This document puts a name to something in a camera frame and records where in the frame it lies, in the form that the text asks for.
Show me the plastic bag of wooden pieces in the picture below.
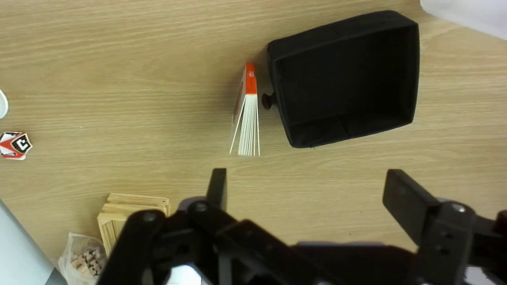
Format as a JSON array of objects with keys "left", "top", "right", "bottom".
[{"left": 58, "top": 232, "right": 108, "bottom": 285}]

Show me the orange and white book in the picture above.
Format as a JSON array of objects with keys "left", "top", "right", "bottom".
[{"left": 229, "top": 62, "right": 261, "bottom": 157}]

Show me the stack of wooden blocks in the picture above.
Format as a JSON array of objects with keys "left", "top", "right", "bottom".
[{"left": 97, "top": 193, "right": 171, "bottom": 258}]

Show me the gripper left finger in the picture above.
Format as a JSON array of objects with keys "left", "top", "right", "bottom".
[{"left": 96, "top": 168, "right": 317, "bottom": 285}]

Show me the white sheet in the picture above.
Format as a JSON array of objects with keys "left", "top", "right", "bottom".
[{"left": 419, "top": 0, "right": 507, "bottom": 41}]

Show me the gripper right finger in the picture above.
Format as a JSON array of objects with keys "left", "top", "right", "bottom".
[{"left": 382, "top": 169, "right": 507, "bottom": 285}]

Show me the red white black sticker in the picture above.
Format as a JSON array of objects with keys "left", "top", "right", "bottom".
[{"left": 0, "top": 131, "right": 33, "bottom": 160}]

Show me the black fabric box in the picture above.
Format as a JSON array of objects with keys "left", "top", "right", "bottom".
[{"left": 261, "top": 10, "right": 420, "bottom": 149}]

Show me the grey flat device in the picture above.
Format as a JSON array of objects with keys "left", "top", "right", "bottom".
[{"left": 0, "top": 199, "right": 68, "bottom": 285}]

